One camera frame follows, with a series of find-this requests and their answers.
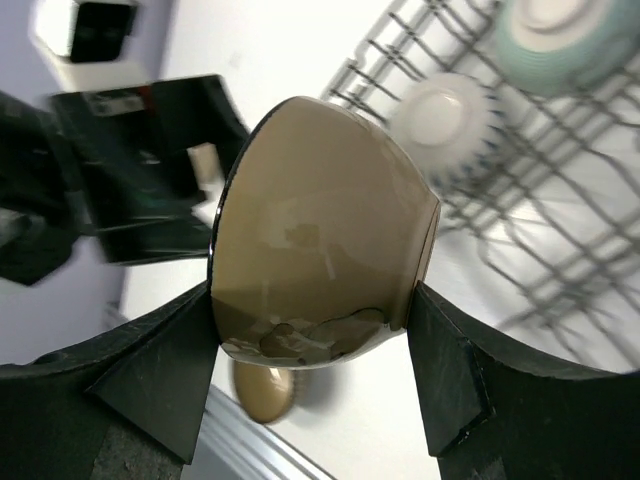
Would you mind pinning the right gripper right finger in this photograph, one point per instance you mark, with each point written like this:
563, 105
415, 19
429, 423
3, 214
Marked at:
495, 408

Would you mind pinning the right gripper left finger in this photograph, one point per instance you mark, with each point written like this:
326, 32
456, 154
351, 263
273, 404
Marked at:
126, 404

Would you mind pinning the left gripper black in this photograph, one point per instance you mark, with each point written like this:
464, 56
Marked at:
124, 153

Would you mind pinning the brown beige bowl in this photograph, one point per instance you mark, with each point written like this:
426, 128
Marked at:
267, 394

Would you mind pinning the black glossy bowl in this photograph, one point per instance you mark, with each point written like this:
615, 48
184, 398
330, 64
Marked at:
323, 230

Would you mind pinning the white bowl striped outside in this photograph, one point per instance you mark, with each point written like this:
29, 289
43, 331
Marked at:
453, 127

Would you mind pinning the light green bowl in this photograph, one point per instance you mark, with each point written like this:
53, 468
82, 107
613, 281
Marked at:
555, 48

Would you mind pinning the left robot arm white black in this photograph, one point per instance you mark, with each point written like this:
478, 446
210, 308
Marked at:
38, 222

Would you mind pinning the aluminium rail frame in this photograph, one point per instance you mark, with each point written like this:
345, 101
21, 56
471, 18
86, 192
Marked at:
251, 450

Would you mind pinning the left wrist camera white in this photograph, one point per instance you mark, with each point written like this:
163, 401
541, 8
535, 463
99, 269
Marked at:
83, 43

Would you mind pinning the grey wire dish rack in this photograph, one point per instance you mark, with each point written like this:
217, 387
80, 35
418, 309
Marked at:
544, 246

